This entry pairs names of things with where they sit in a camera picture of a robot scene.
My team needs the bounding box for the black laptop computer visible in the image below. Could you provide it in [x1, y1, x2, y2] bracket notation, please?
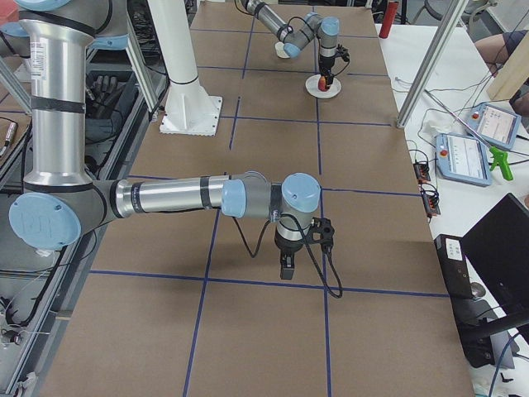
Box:
[461, 193, 528, 313]

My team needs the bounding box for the near teach pendant tablet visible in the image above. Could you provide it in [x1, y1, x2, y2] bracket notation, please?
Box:
[435, 133, 492, 186]

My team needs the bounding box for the white round bowl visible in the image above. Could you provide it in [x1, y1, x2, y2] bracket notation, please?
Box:
[274, 41, 290, 59]

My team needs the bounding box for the wooden plank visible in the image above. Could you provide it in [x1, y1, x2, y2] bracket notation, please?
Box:
[487, 33, 528, 116]

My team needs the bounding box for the red cylinder bottle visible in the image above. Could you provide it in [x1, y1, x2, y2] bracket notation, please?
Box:
[379, 1, 399, 39]

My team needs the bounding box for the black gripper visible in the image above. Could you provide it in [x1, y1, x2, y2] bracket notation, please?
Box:
[274, 237, 303, 280]
[318, 55, 335, 89]

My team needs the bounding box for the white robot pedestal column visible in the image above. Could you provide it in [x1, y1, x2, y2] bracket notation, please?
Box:
[148, 0, 222, 136]

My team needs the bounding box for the far teach pendant tablet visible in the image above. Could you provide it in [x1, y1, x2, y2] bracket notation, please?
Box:
[468, 103, 522, 151]

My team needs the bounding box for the black box with label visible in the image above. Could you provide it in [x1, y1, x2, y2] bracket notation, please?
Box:
[434, 234, 473, 299]

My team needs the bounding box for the white round plate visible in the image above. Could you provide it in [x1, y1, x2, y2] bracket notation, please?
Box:
[305, 74, 342, 99]

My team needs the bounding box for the near orange black connector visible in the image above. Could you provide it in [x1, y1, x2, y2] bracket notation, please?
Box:
[419, 183, 441, 219]

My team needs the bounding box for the teach pendant tablet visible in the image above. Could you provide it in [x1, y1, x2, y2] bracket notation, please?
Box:
[468, 103, 522, 151]
[435, 133, 492, 186]

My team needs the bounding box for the person's bare leg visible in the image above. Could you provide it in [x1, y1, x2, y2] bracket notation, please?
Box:
[474, 30, 528, 66]

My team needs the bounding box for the aluminium frame post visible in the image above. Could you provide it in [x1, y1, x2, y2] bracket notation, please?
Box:
[396, 0, 468, 128]

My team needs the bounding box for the far orange black connector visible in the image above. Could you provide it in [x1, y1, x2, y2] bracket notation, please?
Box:
[409, 149, 431, 184]

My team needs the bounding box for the green plastic trigger tool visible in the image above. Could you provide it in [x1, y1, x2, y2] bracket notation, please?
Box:
[488, 146, 513, 181]

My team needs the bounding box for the orange black connector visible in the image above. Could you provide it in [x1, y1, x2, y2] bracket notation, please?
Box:
[409, 149, 431, 184]
[419, 183, 441, 219]

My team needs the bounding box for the red yellow apple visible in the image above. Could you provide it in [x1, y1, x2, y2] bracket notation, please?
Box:
[317, 76, 328, 92]

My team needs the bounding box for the black robotic hand model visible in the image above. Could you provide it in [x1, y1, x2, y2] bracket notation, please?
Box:
[86, 74, 124, 119]

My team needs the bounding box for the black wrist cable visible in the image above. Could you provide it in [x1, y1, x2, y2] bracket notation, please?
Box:
[231, 214, 344, 299]

